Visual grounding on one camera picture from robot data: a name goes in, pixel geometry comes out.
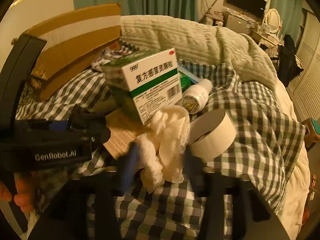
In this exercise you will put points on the wooden stool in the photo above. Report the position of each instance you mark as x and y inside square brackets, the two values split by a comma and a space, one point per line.
[313, 132]

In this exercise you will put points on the white dressing table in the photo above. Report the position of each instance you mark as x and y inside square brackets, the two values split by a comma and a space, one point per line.
[265, 36]

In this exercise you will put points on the white knitted blanket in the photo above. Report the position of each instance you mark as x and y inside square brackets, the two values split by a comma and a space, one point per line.
[190, 37]

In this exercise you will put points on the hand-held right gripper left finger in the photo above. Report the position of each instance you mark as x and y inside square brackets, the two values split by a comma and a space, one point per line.
[130, 160]

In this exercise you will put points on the leaning stick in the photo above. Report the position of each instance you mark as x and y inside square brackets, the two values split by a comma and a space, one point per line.
[212, 6]

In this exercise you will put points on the green white medicine box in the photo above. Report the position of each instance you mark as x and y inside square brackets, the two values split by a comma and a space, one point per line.
[150, 85]

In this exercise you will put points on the grey small fridge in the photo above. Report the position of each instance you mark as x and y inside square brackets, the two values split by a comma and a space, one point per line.
[236, 23]

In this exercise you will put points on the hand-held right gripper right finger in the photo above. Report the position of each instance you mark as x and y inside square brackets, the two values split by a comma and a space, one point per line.
[192, 170]

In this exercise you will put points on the white tape roll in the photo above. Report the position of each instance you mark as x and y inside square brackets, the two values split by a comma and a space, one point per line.
[215, 132]

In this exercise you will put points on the beige printed small box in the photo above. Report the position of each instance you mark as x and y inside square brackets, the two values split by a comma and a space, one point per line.
[120, 135]

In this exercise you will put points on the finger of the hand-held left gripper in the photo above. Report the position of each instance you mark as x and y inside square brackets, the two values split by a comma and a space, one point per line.
[97, 135]
[87, 118]

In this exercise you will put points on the person's left hand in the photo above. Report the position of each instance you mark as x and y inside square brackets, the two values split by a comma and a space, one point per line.
[23, 195]

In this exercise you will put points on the white louvered closet door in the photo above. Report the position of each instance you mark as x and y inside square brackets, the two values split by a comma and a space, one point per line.
[308, 80]

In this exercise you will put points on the plush toy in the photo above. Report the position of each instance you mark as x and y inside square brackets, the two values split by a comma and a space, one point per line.
[167, 140]

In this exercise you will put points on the green small box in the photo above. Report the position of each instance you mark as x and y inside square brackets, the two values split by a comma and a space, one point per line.
[186, 80]

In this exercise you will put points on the dark hanging clothes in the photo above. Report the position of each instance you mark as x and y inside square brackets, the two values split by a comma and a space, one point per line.
[288, 60]

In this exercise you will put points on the cream duvet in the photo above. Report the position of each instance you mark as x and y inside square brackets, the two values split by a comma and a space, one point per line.
[297, 170]

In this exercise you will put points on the white plastic bottle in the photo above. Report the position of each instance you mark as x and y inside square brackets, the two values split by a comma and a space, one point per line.
[197, 96]

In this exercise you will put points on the floral black white packet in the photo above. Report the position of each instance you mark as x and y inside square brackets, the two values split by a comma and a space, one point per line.
[110, 55]

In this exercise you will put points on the white oval mirror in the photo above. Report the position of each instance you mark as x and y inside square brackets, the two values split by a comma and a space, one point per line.
[272, 20]

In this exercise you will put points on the black television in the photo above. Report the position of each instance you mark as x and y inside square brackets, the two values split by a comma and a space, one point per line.
[246, 0]

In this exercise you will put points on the brown cardboard box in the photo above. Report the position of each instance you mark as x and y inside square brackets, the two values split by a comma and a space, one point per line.
[75, 37]

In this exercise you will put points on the checked blanket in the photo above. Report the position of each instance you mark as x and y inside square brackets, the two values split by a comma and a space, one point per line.
[255, 130]

